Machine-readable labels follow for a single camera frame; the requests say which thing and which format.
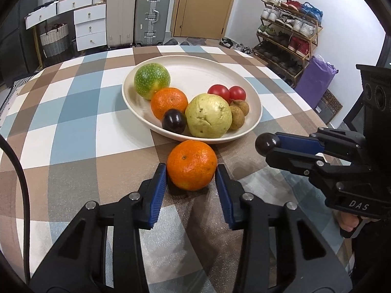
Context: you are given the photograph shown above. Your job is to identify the purple plastic bag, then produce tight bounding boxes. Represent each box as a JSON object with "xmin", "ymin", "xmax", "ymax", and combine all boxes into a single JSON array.
[{"xmin": 294, "ymin": 54, "xmax": 339, "ymax": 109}]

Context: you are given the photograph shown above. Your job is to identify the white drawer dresser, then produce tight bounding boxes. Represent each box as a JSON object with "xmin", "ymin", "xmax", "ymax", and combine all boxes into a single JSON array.
[{"xmin": 25, "ymin": 0, "xmax": 108, "ymax": 51}]

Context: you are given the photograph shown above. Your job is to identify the checked tablecloth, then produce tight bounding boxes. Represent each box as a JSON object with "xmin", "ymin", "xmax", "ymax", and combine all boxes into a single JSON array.
[{"xmin": 0, "ymin": 45, "xmax": 356, "ymax": 293}]

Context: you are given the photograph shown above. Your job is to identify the beige suitcase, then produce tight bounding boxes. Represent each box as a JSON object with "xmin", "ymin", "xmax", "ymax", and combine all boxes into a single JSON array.
[{"xmin": 105, "ymin": 0, "xmax": 137, "ymax": 50}]

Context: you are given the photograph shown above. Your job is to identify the cream round plate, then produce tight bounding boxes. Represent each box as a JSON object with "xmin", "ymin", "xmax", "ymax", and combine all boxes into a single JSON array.
[{"xmin": 121, "ymin": 55, "xmax": 263, "ymax": 145}]

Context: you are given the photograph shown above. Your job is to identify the person's right forearm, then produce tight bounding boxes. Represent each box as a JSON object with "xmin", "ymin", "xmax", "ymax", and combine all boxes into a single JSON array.
[{"xmin": 350, "ymin": 218, "xmax": 391, "ymax": 286}]

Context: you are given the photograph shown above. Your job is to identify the red cherry tomato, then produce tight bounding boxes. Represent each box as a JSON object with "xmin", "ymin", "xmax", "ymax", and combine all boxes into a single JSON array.
[
  {"xmin": 207, "ymin": 84, "xmax": 230, "ymax": 103},
  {"xmin": 228, "ymin": 86, "xmax": 247, "ymax": 101}
]

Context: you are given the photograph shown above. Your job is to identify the yellow-green guava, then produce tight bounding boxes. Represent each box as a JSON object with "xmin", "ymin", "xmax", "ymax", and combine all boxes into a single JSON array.
[{"xmin": 185, "ymin": 94, "xmax": 233, "ymax": 139}]

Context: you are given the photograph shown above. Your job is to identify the woven laundry basket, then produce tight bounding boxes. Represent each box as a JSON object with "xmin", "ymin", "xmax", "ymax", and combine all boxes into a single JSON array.
[{"xmin": 39, "ymin": 23, "xmax": 70, "ymax": 58}]

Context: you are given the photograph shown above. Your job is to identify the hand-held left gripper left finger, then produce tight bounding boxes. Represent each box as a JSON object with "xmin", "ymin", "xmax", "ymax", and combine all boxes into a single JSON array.
[{"xmin": 30, "ymin": 163, "xmax": 168, "ymax": 293}]

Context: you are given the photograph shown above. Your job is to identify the person's right hand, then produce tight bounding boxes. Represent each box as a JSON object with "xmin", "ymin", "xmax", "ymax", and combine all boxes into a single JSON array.
[{"xmin": 337, "ymin": 212, "xmax": 359, "ymax": 232}]

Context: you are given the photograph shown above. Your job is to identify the orange tangerine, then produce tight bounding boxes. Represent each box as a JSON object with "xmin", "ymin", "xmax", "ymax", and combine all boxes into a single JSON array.
[
  {"xmin": 150, "ymin": 87, "xmax": 189, "ymax": 121},
  {"xmin": 166, "ymin": 140, "xmax": 218, "ymax": 191}
]

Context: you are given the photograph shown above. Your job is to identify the wooden door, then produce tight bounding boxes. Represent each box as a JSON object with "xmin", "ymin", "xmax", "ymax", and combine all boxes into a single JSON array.
[{"xmin": 170, "ymin": 0, "xmax": 242, "ymax": 40}]

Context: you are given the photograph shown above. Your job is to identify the green mottled round fruit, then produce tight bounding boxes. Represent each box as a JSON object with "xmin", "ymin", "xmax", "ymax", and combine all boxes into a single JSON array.
[{"xmin": 134, "ymin": 63, "xmax": 171, "ymax": 100}]

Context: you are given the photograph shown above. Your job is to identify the dark purple plum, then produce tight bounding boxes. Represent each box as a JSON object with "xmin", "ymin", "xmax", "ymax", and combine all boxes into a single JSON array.
[
  {"xmin": 162, "ymin": 109, "xmax": 187, "ymax": 134},
  {"xmin": 255, "ymin": 132, "xmax": 281, "ymax": 157}
]

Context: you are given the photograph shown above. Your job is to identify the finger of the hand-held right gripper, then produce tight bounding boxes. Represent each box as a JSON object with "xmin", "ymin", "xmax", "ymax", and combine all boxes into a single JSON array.
[
  {"xmin": 274, "ymin": 127, "xmax": 368, "ymax": 160},
  {"xmin": 265, "ymin": 146, "xmax": 340, "ymax": 187}
]

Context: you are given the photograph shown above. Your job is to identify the black cable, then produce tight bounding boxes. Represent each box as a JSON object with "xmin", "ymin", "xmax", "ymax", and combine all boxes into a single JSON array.
[{"xmin": 0, "ymin": 134, "xmax": 31, "ymax": 281}]

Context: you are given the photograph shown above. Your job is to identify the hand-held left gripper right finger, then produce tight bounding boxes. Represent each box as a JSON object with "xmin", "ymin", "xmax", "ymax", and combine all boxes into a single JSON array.
[{"xmin": 214, "ymin": 164, "xmax": 352, "ymax": 293}]

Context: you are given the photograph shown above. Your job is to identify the wooden shoe rack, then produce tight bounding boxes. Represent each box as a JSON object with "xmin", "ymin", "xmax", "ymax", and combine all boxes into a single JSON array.
[{"xmin": 252, "ymin": 0, "xmax": 324, "ymax": 88}]

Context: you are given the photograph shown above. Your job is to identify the dark doormat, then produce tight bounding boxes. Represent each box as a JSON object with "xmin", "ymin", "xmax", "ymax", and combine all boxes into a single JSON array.
[{"xmin": 314, "ymin": 89, "xmax": 343, "ymax": 125}]

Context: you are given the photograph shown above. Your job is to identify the silver suitcase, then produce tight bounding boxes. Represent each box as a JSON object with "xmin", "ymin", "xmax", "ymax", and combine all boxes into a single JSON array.
[{"xmin": 133, "ymin": 0, "xmax": 172, "ymax": 47}]

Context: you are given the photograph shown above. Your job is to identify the dark glass cabinet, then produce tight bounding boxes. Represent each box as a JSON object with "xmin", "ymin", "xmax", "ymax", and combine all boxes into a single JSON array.
[{"xmin": 0, "ymin": 0, "xmax": 41, "ymax": 81}]

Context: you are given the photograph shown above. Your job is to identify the dotted beige cloth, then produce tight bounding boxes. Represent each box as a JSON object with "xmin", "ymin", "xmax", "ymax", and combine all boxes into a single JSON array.
[{"xmin": 0, "ymin": 85, "xmax": 19, "ymax": 129}]

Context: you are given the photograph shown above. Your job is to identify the rows of assorted shoes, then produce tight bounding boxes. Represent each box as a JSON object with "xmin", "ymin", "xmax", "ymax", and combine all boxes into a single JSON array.
[{"xmin": 255, "ymin": 0, "xmax": 324, "ymax": 80}]

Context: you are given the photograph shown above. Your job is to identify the brown longan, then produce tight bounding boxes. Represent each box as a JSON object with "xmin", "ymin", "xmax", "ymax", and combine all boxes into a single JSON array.
[
  {"xmin": 228, "ymin": 105, "xmax": 246, "ymax": 130},
  {"xmin": 230, "ymin": 99, "xmax": 250, "ymax": 117}
]

